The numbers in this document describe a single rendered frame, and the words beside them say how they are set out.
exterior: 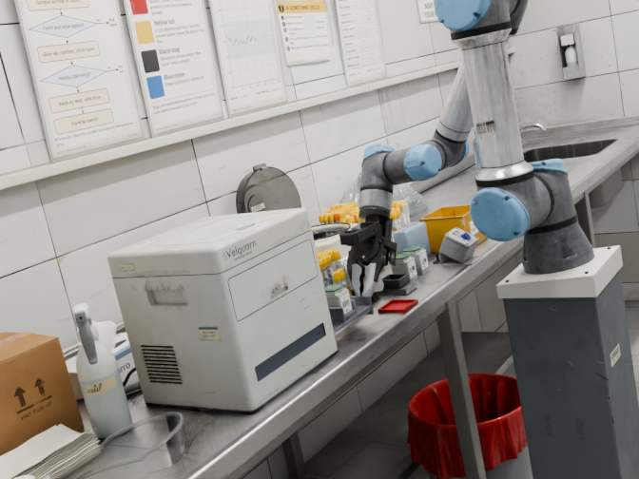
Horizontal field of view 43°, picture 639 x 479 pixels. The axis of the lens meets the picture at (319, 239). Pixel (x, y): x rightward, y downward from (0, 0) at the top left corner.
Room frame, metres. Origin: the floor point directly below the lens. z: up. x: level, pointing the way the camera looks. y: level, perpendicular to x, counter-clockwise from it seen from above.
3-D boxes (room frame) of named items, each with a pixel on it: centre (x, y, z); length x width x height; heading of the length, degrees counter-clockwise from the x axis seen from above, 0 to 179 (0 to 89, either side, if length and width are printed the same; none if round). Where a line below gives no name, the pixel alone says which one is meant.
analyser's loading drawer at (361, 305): (1.63, 0.00, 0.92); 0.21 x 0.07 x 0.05; 144
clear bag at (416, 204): (2.84, -0.29, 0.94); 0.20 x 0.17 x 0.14; 119
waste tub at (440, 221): (2.21, -0.37, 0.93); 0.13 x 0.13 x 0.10; 53
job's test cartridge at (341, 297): (1.65, -0.01, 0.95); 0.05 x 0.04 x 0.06; 54
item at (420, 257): (2.02, -0.23, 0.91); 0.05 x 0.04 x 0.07; 54
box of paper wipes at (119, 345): (1.70, 0.50, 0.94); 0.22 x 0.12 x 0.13; 148
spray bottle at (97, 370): (1.38, 0.43, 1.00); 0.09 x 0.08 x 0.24; 54
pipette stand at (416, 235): (2.12, -0.24, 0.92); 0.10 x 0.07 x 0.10; 139
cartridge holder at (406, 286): (1.90, -0.15, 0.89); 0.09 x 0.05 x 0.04; 52
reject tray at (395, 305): (1.76, -0.14, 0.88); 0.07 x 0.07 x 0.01; 54
